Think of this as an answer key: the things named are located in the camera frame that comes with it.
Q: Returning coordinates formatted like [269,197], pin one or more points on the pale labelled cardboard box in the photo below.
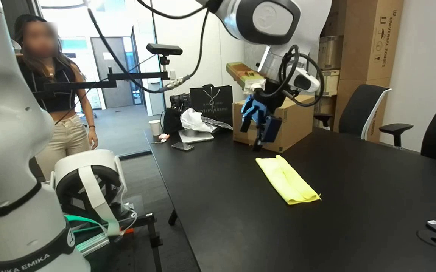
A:
[328,84]

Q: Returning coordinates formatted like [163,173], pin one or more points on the yellow towel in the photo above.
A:
[286,179]

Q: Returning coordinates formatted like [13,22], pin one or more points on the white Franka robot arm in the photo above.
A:
[6,126]

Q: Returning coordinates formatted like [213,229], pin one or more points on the black metal stand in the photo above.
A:
[151,237]

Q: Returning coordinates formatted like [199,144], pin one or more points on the dark flat pad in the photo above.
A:
[181,147]

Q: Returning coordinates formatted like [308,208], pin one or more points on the black backpack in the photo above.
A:
[172,122]

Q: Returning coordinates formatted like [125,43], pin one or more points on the white cup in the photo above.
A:
[154,129]

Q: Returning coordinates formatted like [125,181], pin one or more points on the grey door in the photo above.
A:
[109,61]

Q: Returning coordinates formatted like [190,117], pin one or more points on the tall brown cardboard box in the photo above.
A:
[369,46]

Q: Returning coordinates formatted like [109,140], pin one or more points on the grey flat device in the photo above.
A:
[195,137]

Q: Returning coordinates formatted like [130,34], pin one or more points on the small brown cardboard box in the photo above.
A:
[330,54]

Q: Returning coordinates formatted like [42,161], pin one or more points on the black boom rod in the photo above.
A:
[127,78]

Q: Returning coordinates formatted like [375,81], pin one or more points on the person in black top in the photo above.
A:
[51,85]

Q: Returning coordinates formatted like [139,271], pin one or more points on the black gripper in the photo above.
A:
[272,104]

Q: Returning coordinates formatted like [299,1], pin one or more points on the white plastic bag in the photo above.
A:
[193,122]

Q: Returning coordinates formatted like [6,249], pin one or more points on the black paper bag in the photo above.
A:
[212,101]

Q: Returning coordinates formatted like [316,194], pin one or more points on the black camera on stand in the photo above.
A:
[163,49]

